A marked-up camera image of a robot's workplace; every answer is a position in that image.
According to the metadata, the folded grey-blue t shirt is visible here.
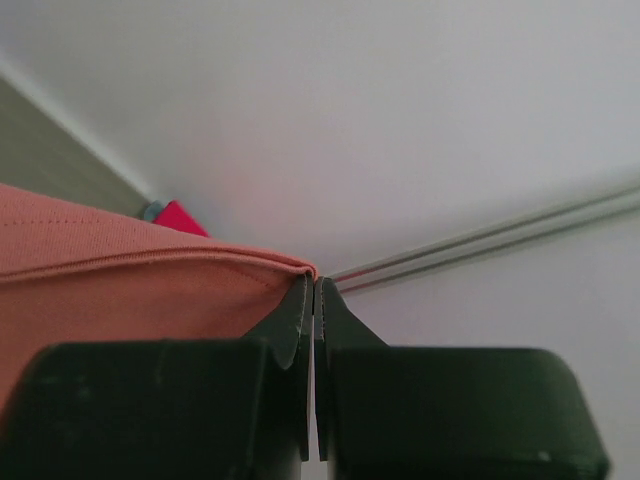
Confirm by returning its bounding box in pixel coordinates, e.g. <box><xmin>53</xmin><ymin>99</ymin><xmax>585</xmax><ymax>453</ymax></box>
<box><xmin>142</xmin><ymin>201</ymin><xmax>165</xmax><ymax>222</ymax></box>

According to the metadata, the right aluminium corner post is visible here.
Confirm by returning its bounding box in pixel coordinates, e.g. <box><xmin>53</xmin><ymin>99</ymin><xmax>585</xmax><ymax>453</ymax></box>
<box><xmin>333</xmin><ymin>181</ymin><xmax>639</xmax><ymax>293</ymax></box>

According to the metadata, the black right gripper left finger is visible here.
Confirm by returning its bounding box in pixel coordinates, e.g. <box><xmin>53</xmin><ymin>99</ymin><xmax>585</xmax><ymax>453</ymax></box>
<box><xmin>1</xmin><ymin>275</ymin><xmax>313</xmax><ymax>479</ymax></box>

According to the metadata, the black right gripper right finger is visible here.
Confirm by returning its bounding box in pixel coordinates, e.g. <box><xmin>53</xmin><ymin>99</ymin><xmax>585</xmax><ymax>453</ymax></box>
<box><xmin>314</xmin><ymin>278</ymin><xmax>611</xmax><ymax>479</ymax></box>

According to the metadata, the coral pink t shirt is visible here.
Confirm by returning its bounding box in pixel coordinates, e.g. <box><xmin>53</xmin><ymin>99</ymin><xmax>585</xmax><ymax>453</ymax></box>
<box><xmin>1</xmin><ymin>185</ymin><xmax>317</xmax><ymax>396</ymax></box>

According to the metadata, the folded magenta t shirt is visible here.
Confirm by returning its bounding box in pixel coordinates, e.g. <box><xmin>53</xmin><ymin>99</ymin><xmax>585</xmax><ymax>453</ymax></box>
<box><xmin>151</xmin><ymin>200</ymin><xmax>209</xmax><ymax>237</ymax></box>

